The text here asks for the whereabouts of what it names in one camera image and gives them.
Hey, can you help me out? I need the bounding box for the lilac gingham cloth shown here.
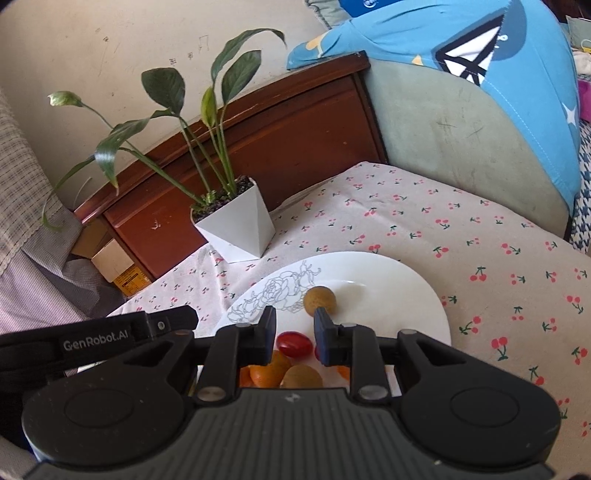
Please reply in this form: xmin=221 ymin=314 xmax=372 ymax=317
xmin=0 ymin=203 xmax=118 ymax=334

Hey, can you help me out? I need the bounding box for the orange mandarin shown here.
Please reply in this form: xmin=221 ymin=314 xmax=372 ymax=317
xmin=239 ymin=350 xmax=293 ymax=388

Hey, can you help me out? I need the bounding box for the brown longan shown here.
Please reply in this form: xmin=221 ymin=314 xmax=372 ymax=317
xmin=279 ymin=364 xmax=324 ymax=390
xmin=303 ymin=286 xmax=335 ymax=317

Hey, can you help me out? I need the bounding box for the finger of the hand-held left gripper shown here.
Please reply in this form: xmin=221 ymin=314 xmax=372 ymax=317
xmin=145 ymin=305 xmax=199 ymax=341

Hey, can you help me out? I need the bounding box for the blue white houndstooth cloth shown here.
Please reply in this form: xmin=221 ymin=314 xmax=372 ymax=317
xmin=570 ymin=122 xmax=591 ymax=257

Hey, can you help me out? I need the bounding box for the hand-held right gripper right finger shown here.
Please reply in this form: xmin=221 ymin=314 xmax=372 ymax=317
xmin=314 ymin=310 xmax=490 ymax=400

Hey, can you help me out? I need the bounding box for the green leafy plant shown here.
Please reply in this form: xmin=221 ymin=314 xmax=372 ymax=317
xmin=41 ymin=28 xmax=288 ymax=232

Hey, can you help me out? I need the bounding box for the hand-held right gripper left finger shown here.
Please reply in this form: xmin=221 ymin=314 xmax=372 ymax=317
xmin=108 ymin=305 xmax=278 ymax=403

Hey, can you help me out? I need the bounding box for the grey-green cushion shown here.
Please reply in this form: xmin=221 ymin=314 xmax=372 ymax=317
xmin=367 ymin=59 xmax=573 ymax=241

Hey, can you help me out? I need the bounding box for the dark wooden cabinet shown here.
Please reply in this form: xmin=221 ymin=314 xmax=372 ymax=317
xmin=74 ymin=52 xmax=389 ymax=296

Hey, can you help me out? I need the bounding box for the plaid cloth with lace trim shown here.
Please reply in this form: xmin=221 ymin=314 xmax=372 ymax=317
xmin=0 ymin=90 xmax=63 ymax=282

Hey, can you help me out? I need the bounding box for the white faceted planter pot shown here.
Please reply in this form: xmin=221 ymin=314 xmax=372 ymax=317
xmin=190 ymin=175 xmax=277 ymax=264

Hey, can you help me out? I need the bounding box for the open cardboard box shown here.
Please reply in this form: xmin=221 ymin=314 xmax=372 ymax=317
xmin=69 ymin=220 xmax=154 ymax=297

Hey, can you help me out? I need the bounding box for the cherry print tablecloth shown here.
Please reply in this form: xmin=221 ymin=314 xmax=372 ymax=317
xmin=78 ymin=161 xmax=591 ymax=464

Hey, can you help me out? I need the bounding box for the blue printed cushion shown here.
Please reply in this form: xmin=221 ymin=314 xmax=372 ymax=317
xmin=286 ymin=0 xmax=583 ymax=210

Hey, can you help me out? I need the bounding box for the white plate with line drawing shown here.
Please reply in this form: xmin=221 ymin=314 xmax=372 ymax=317
xmin=196 ymin=251 xmax=452 ymax=398

